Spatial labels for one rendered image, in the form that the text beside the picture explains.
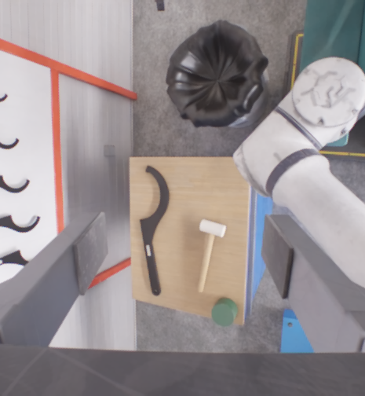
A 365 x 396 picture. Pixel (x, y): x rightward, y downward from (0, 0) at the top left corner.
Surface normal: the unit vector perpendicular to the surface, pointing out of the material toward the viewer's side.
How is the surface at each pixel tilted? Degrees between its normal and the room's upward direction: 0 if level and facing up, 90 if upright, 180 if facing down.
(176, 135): 0
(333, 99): 5
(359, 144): 0
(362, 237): 33
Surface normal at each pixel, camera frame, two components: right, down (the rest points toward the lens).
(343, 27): -0.41, 0.11
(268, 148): -0.67, -0.30
